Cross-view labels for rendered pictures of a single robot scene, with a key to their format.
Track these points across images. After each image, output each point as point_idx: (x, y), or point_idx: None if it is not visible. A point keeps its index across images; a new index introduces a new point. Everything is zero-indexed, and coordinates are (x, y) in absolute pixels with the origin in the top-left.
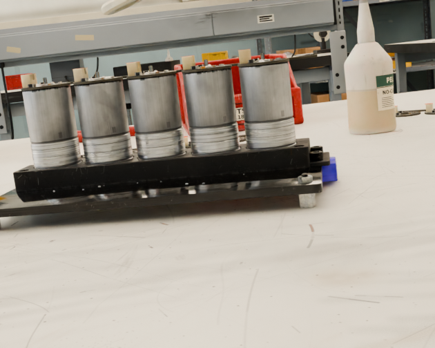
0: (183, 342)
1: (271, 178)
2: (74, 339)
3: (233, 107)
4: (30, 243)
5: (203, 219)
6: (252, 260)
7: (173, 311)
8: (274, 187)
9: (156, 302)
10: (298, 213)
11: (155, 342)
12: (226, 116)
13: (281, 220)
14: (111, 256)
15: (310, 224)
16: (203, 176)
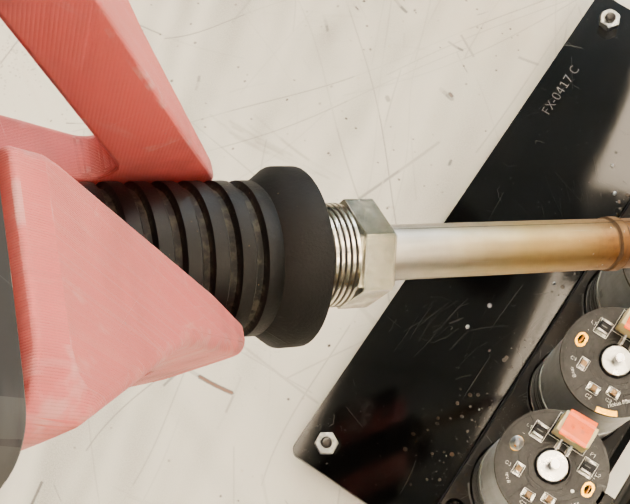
0: (2, 114)
1: (400, 422)
2: None
3: (557, 409)
4: (462, 69)
5: (383, 296)
6: None
7: (72, 132)
8: (332, 388)
9: None
10: (301, 417)
11: (18, 95)
12: (544, 391)
13: (284, 376)
14: (305, 138)
15: (234, 395)
16: (530, 353)
